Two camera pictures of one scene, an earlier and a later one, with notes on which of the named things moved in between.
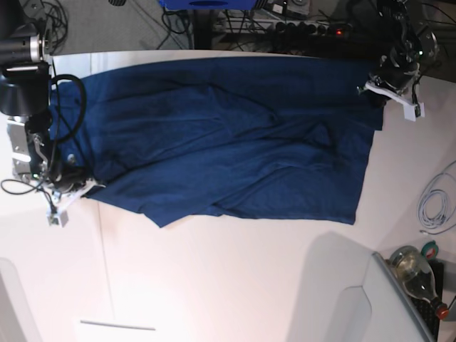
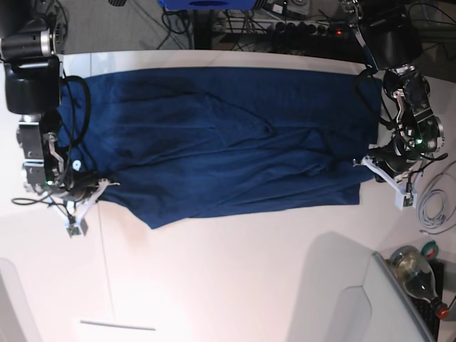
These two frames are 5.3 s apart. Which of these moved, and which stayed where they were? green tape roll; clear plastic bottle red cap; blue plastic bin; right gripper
Moved: right gripper
Stayed: blue plastic bin; clear plastic bottle red cap; green tape roll
